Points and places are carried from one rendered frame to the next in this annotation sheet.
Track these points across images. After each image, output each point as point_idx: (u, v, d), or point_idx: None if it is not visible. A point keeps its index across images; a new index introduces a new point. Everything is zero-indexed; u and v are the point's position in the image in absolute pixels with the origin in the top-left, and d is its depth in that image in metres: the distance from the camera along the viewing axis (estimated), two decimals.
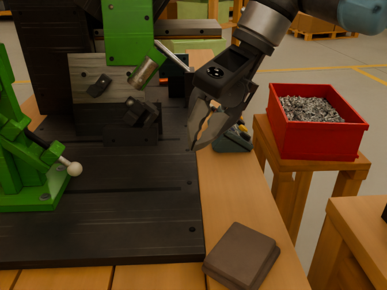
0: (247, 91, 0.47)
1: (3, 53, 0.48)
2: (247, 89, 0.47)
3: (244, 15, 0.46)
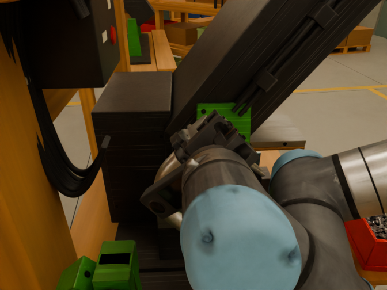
0: None
1: (135, 251, 0.45)
2: None
3: (181, 187, 0.31)
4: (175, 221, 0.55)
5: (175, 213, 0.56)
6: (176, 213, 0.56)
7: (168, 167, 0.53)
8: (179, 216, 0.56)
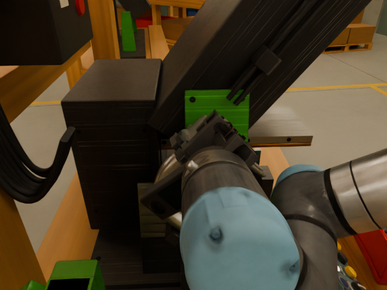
0: None
1: (98, 275, 0.35)
2: None
3: (181, 189, 0.31)
4: (176, 221, 0.55)
5: (176, 213, 0.55)
6: (177, 213, 0.56)
7: (168, 167, 0.53)
8: (180, 216, 0.56)
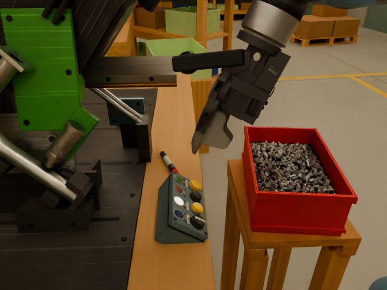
0: (218, 79, 0.45)
1: None
2: (219, 77, 0.45)
3: None
4: (0, 150, 0.53)
5: (0, 141, 0.53)
6: (2, 141, 0.54)
7: None
8: (6, 144, 0.54)
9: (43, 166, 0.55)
